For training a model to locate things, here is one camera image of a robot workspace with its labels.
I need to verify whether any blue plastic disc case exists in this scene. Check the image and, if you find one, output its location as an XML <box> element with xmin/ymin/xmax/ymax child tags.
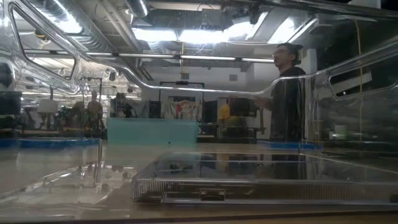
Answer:
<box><xmin>256</xmin><ymin>139</ymin><xmax>323</xmax><ymax>151</ymax></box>
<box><xmin>0</xmin><ymin>138</ymin><xmax>100</xmax><ymax>149</ymax></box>

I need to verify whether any person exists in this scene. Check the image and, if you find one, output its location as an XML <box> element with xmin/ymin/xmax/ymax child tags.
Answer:
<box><xmin>112</xmin><ymin>92</ymin><xmax>135</xmax><ymax>118</ymax></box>
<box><xmin>216</xmin><ymin>103</ymin><xmax>233</xmax><ymax>123</ymax></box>
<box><xmin>86</xmin><ymin>90</ymin><xmax>104</xmax><ymax>130</ymax></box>
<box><xmin>253</xmin><ymin>42</ymin><xmax>308</xmax><ymax>142</ymax></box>

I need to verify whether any black monitor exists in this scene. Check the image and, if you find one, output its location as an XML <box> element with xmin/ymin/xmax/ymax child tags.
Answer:
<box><xmin>229</xmin><ymin>97</ymin><xmax>258</xmax><ymax>118</ymax></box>

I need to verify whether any teal translucent plastic bin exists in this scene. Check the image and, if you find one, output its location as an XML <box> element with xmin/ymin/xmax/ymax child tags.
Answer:
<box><xmin>107</xmin><ymin>117</ymin><xmax>200</xmax><ymax>146</ymax></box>

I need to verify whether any ceiling tube light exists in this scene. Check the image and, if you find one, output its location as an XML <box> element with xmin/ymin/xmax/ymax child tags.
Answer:
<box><xmin>241</xmin><ymin>57</ymin><xmax>275</xmax><ymax>64</ymax></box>
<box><xmin>118</xmin><ymin>53</ymin><xmax>175</xmax><ymax>59</ymax></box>
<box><xmin>180</xmin><ymin>55</ymin><xmax>236</xmax><ymax>62</ymax></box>

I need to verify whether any bright ceiling light panel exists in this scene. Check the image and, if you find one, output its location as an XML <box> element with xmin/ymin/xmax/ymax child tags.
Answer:
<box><xmin>267</xmin><ymin>17</ymin><xmax>318</xmax><ymax>44</ymax></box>
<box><xmin>132</xmin><ymin>26</ymin><xmax>178</xmax><ymax>42</ymax></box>
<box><xmin>178</xmin><ymin>15</ymin><xmax>269</xmax><ymax>44</ymax></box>

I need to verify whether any clear plastic bin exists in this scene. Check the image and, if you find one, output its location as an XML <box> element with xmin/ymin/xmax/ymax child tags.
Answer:
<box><xmin>0</xmin><ymin>0</ymin><xmax>398</xmax><ymax>218</ymax></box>

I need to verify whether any black overhead frame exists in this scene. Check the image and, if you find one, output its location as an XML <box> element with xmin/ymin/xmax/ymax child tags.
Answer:
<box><xmin>158</xmin><ymin>80</ymin><xmax>206</xmax><ymax>119</ymax></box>

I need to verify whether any silver ventilation duct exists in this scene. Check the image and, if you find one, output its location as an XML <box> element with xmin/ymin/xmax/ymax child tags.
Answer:
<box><xmin>124</xmin><ymin>0</ymin><xmax>149</xmax><ymax>19</ymax></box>

